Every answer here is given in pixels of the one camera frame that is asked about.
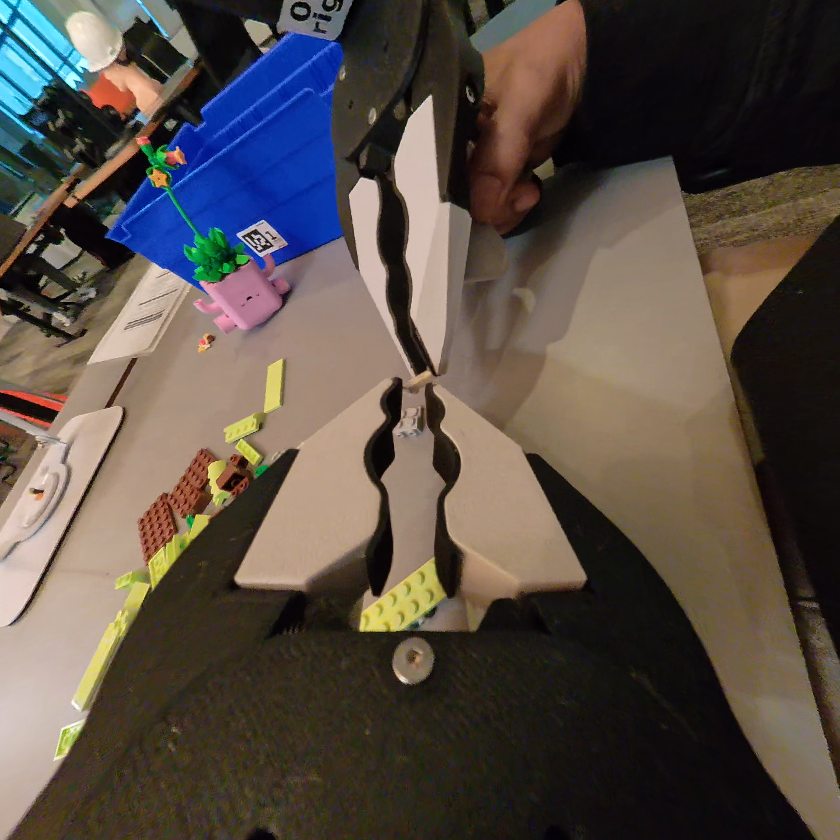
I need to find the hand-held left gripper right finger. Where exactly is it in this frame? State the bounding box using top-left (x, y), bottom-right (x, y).
top-left (425, 384), bottom-right (588, 601)

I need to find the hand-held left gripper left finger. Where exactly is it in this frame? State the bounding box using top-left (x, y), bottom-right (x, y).
top-left (233, 377), bottom-right (403, 595)

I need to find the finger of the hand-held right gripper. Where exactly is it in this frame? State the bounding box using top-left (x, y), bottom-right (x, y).
top-left (348, 174), bottom-right (435, 376)
top-left (394, 95), bottom-right (473, 376)

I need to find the pile of toy bricks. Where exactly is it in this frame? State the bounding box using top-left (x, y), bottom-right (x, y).
top-left (52, 357), bottom-right (447, 762)

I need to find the person's right forearm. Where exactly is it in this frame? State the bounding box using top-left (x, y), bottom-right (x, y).
top-left (551, 0), bottom-right (840, 191)

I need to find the person's right hand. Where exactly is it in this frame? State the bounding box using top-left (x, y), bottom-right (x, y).
top-left (469, 0), bottom-right (588, 237)

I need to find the blue plastic bin with tag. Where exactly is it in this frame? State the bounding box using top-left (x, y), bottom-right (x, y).
top-left (105, 33), bottom-right (345, 290)

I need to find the pink toy brick plant pot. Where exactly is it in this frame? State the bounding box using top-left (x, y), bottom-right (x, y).
top-left (136, 136), bottom-right (290, 334)

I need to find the white printed paper sheet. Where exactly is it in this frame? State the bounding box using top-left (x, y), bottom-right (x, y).
top-left (87, 266), bottom-right (191, 365)

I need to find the white book stand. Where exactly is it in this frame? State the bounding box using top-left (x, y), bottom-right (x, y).
top-left (0, 406), bottom-right (126, 627)

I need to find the wooden desk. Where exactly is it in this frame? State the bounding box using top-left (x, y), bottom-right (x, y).
top-left (0, 62), bottom-right (204, 277)

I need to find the white hard hat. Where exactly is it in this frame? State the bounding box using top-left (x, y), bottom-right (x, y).
top-left (66, 12), bottom-right (124, 72)

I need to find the person's black clothed torso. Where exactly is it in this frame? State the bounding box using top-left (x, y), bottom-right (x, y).
top-left (730, 217), bottom-right (840, 657)

